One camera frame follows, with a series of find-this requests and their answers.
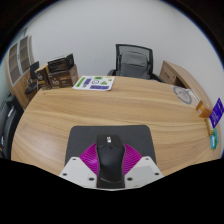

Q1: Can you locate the grey backpack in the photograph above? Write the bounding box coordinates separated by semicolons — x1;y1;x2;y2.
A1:
119;50;151;80

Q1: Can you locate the clear sheet with grey ring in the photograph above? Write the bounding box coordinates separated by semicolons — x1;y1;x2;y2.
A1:
172;85;201;105

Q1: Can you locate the small black swivel chair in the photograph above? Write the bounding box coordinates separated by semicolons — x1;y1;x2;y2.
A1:
24;60;41;95

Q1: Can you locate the blue wipes packet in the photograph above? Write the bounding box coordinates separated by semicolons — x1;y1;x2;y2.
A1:
210;137;218;150

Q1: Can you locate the dark grey mouse pad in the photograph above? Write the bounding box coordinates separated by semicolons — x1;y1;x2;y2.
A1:
64;124;157;166

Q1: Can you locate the dark brown printed carton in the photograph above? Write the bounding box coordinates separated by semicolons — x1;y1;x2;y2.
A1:
46;64;80;89

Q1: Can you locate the black mesh office chair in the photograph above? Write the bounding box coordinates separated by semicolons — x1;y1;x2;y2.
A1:
107;43;164;83

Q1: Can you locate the black display box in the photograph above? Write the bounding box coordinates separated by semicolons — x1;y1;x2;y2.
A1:
47;53;76;73

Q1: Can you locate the black padded chair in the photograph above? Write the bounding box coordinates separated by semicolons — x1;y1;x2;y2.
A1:
0;94;25;159

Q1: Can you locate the green wipes packet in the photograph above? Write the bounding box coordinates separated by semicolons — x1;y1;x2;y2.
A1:
209;127;220;150

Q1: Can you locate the white leaflet with green print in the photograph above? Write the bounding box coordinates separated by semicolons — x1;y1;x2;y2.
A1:
72;75;116;92

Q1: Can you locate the wooden shelf unit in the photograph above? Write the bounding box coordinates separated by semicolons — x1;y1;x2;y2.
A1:
3;34;36;109

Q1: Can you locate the purple hanging package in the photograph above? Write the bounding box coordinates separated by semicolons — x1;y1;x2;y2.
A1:
209;97;224;129

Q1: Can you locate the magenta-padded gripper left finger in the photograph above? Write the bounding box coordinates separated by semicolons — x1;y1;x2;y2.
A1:
59;143;98;188

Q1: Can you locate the black computer mouse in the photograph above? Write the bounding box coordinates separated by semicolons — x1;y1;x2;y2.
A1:
95;133;127;189

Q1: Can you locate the small brown cardboard box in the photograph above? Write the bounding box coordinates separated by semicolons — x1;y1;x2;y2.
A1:
34;64;52;91

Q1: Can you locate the wooden side desk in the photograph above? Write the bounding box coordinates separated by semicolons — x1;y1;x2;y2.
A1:
159;59;214;108

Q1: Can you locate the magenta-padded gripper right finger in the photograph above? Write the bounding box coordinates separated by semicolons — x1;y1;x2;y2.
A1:
123;143;165;188

